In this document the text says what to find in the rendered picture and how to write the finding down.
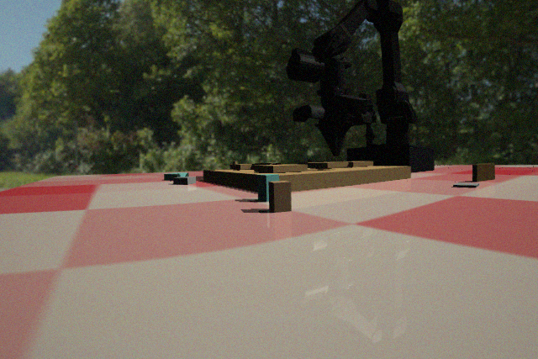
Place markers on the tan square puzzle board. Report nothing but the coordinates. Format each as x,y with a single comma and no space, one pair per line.
308,175

